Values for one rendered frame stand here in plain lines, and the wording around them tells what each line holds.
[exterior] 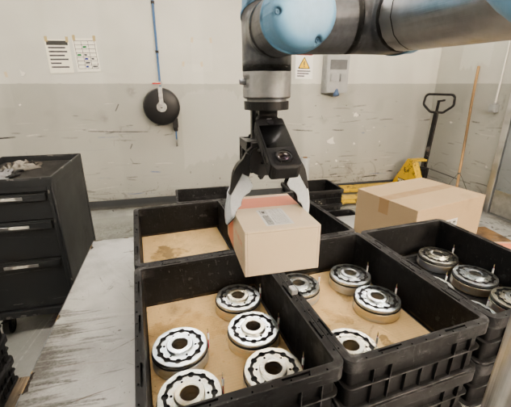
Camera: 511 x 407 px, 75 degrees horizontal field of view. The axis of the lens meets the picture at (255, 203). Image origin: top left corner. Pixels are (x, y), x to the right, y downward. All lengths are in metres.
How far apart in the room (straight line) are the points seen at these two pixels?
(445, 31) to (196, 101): 3.51
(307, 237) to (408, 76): 4.32
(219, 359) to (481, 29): 0.62
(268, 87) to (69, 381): 0.75
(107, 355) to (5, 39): 3.46
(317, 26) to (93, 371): 0.83
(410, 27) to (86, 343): 0.94
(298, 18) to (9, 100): 3.79
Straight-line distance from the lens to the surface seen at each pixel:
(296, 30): 0.41
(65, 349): 1.02
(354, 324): 0.80
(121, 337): 1.00
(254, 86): 0.52
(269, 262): 0.52
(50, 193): 1.91
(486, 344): 0.81
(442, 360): 0.72
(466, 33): 0.37
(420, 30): 0.40
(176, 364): 0.66
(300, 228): 0.51
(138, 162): 3.90
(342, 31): 0.45
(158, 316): 0.82
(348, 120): 4.36
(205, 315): 0.80
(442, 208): 1.42
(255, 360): 0.66
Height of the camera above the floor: 1.32
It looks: 20 degrees down
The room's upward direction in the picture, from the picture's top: straight up
